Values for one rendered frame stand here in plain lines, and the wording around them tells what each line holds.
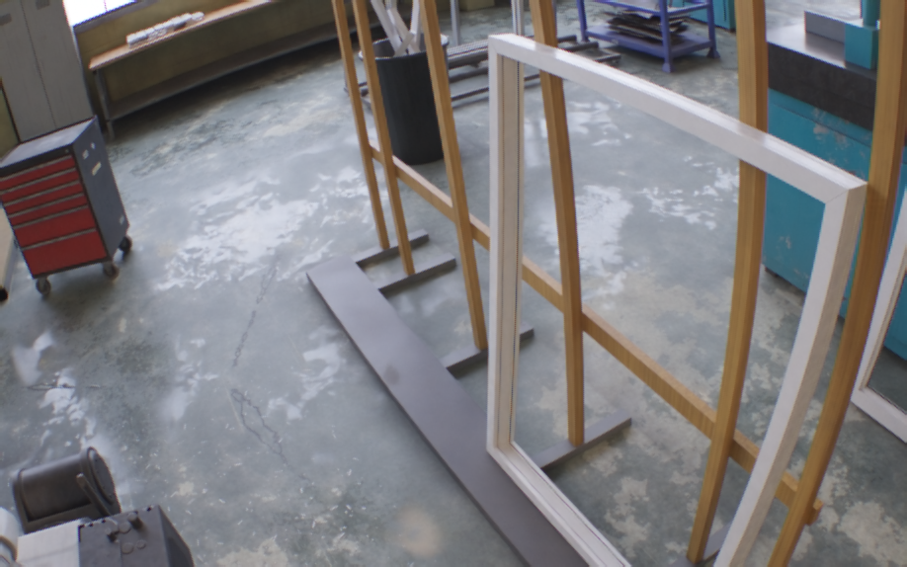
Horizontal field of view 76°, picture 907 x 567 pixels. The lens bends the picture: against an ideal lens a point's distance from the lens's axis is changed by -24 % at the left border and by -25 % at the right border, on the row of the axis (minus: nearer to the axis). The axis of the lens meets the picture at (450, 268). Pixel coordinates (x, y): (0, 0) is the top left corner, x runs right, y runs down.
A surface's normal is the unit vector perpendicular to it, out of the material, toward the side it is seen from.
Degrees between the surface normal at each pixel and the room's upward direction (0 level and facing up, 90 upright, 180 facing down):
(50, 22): 90
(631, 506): 0
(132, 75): 90
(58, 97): 90
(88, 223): 90
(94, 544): 0
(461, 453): 0
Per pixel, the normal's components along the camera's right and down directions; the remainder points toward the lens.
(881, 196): -0.88, 0.36
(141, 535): -0.14, -0.83
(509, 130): 0.46, 0.42
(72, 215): 0.11, 0.52
